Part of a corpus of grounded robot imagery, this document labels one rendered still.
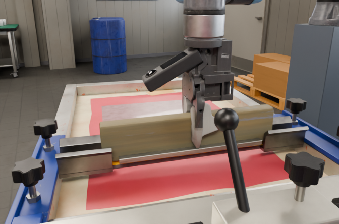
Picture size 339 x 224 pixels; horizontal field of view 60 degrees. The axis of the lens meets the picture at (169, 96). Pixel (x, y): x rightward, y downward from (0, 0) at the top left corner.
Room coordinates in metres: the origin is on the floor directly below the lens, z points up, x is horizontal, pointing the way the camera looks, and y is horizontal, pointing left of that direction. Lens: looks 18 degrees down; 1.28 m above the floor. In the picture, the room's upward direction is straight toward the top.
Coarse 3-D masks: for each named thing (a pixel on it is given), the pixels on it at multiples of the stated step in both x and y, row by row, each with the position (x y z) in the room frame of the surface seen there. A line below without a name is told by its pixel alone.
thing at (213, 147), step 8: (208, 144) 0.54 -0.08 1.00; (216, 144) 0.54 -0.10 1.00; (224, 144) 0.54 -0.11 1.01; (240, 144) 0.54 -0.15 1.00; (248, 144) 0.55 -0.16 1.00; (256, 144) 0.55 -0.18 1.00; (152, 152) 0.51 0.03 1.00; (160, 152) 0.51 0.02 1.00; (168, 152) 0.51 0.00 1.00; (176, 152) 0.51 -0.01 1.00; (184, 152) 0.52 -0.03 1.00; (192, 152) 0.52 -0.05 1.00; (200, 152) 0.52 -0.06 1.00; (120, 160) 0.49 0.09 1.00; (128, 160) 0.49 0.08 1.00; (136, 160) 0.49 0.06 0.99; (144, 160) 0.50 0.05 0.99
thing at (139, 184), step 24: (120, 96) 1.02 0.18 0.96; (144, 96) 1.02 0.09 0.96; (96, 120) 0.79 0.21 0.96; (144, 168) 0.53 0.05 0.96; (168, 168) 0.53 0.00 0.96; (96, 192) 0.45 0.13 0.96; (120, 192) 0.45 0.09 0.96; (144, 192) 0.45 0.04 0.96; (168, 192) 0.45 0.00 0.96; (192, 192) 0.45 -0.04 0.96
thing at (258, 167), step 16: (160, 96) 1.02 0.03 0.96; (176, 96) 1.02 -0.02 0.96; (160, 112) 0.86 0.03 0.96; (176, 112) 0.86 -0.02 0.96; (192, 160) 0.56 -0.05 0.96; (208, 160) 0.56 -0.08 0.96; (224, 160) 0.56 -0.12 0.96; (240, 160) 0.56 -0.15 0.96; (256, 160) 0.56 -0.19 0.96; (272, 160) 0.56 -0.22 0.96; (208, 176) 0.50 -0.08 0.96; (224, 176) 0.50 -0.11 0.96; (256, 176) 0.50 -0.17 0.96; (272, 176) 0.50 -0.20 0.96; (288, 176) 0.50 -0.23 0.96
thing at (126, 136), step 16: (240, 112) 0.56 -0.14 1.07; (256, 112) 0.57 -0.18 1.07; (272, 112) 0.57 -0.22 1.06; (112, 128) 0.50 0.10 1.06; (128, 128) 0.50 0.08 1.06; (144, 128) 0.51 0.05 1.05; (160, 128) 0.52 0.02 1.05; (176, 128) 0.53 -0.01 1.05; (240, 128) 0.56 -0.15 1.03; (256, 128) 0.57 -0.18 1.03; (112, 144) 0.50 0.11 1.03; (128, 144) 0.50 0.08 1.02; (144, 144) 0.51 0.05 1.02; (160, 144) 0.52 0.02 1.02; (176, 144) 0.53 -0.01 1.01; (192, 144) 0.53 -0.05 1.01; (112, 160) 0.50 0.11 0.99
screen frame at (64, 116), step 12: (72, 84) 1.06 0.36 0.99; (84, 84) 1.06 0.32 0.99; (96, 84) 1.06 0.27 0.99; (108, 84) 1.06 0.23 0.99; (120, 84) 1.07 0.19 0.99; (132, 84) 1.08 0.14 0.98; (168, 84) 1.11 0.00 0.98; (180, 84) 1.12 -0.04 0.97; (72, 96) 0.91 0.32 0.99; (240, 96) 0.91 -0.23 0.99; (60, 108) 0.79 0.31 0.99; (72, 108) 0.81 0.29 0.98; (60, 120) 0.71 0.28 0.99; (72, 120) 0.78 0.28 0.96; (60, 132) 0.63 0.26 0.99; (324, 156) 0.52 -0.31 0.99; (324, 168) 0.52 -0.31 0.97; (336, 168) 0.49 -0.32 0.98; (60, 180) 0.47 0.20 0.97; (228, 192) 0.40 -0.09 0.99; (156, 204) 0.37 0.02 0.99; (72, 216) 0.35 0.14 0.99
